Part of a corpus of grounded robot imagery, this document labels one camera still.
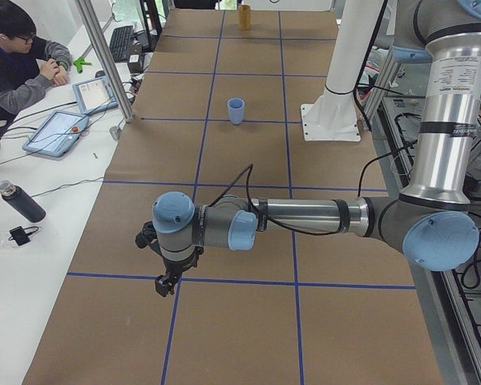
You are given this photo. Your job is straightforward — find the yellow-brown wooden cup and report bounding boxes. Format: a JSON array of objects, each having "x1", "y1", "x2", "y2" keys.
[{"x1": 237, "y1": 4, "x2": 251, "y2": 30}]

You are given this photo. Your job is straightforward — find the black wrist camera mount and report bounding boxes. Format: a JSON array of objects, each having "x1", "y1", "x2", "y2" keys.
[{"x1": 135, "y1": 221, "x2": 160, "y2": 252}]

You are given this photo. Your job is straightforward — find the light blue cup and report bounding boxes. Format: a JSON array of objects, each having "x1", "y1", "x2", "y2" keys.
[{"x1": 227, "y1": 98, "x2": 245, "y2": 125}]

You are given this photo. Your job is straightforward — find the aluminium frame post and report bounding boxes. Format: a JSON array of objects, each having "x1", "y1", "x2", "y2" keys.
[{"x1": 75, "y1": 0, "x2": 134, "y2": 124}]

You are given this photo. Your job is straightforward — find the green clamp tool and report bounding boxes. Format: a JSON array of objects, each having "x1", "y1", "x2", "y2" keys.
[{"x1": 73, "y1": 57, "x2": 92, "y2": 74}]

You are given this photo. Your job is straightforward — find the blue teach pendant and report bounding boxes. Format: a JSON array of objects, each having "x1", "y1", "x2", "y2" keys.
[
  {"x1": 72, "y1": 76, "x2": 118, "y2": 116},
  {"x1": 22, "y1": 111, "x2": 89, "y2": 158}
]

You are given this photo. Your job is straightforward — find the white central column stand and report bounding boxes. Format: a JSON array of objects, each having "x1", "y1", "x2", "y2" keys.
[{"x1": 301, "y1": 0, "x2": 386, "y2": 142}]

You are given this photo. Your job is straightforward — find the small black pouch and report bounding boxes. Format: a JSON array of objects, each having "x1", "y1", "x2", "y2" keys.
[{"x1": 9, "y1": 226, "x2": 39, "y2": 246}]

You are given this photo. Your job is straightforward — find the dark water bottle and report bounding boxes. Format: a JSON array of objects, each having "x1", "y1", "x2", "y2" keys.
[{"x1": 0, "y1": 180, "x2": 46, "y2": 223}]

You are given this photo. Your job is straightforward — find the small black box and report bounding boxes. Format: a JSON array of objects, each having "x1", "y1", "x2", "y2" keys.
[{"x1": 127, "y1": 54, "x2": 144, "y2": 74}]

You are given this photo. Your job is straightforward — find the seated person in grey hoodie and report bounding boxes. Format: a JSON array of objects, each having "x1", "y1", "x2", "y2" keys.
[{"x1": 0, "y1": 1, "x2": 72, "y2": 124}]

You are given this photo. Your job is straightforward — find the near blue teach pendant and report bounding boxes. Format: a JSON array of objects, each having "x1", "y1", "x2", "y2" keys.
[{"x1": 22, "y1": 111, "x2": 89, "y2": 158}]

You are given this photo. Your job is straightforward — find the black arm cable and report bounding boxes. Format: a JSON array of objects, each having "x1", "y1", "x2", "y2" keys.
[{"x1": 206, "y1": 163, "x2": 418, "y2": 236}]

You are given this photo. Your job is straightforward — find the black keyboard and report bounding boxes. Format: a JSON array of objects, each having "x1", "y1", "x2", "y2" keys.
[{"x1": 109, "y1": 25, "x2": 134, "y2": 63}]

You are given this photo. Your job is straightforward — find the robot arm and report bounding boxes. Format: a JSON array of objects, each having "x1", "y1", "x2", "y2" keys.
[{"x1": 136, "y1": 1, "x2": 481, "y2": 296}]

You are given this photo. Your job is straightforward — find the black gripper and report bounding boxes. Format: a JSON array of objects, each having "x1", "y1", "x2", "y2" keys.
[{"x1": 155, "y1": 248, "x2": 204, "y2": 297}]

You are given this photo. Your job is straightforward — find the far blue teach pendant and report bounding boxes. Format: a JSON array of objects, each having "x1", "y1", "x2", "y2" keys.
[{"x1": 72, "y1": 76, "x2": 118, "y2": 116}]

